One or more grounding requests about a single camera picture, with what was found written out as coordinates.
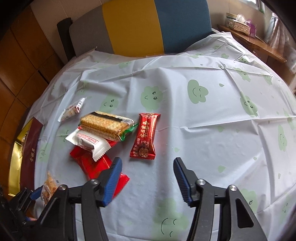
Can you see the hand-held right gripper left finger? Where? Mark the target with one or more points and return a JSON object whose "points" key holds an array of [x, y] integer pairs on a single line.
{"points": [[113, 183]]}

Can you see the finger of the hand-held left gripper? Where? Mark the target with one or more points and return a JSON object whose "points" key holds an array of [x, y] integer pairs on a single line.
{"points": [[37, 193]]}

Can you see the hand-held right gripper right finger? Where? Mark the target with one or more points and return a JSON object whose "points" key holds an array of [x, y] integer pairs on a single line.
{"points": [[182, 183]]}

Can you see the beige cookie packet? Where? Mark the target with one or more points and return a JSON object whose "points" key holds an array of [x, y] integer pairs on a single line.
{"points": [[49, 187]]}

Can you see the maroon gift box gold interior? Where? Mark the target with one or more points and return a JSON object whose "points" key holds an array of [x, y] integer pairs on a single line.
{"points": [[30, 150]]}

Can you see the white snack packet red end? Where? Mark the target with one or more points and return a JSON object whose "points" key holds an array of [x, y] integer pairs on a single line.
{"points": [[89, 142]]}

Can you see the long red gold-print snack packet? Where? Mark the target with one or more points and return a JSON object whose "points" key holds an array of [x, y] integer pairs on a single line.
{"points": [[144, 136]]}

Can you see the clear pack of crackers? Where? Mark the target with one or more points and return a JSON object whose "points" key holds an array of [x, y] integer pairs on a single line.
{"points": [[104, 126]]}

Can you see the clear snack packet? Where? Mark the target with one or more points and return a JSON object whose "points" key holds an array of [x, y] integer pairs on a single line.
{"points": [[71, 109]]}

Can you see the white sheet green cloud print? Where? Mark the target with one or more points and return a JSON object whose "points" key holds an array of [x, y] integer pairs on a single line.
{"points": [[208, 139]]}

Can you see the wooden wardrobe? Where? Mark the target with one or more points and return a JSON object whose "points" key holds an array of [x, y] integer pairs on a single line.
{"points": [[20, 58]]}

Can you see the wooden nightstand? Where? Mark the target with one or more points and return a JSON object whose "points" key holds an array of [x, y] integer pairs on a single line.
{"points": [[266, 48]]}

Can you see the grey yellow blue headboard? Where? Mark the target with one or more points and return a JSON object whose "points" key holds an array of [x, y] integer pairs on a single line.
{"points": [[134, 25]]}

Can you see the patterned tissue box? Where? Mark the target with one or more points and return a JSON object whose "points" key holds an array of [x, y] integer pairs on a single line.
{"points": [[238, 25]]}

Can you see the small purple box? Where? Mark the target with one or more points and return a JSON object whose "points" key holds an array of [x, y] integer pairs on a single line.
{"points": [[252, 29]]}

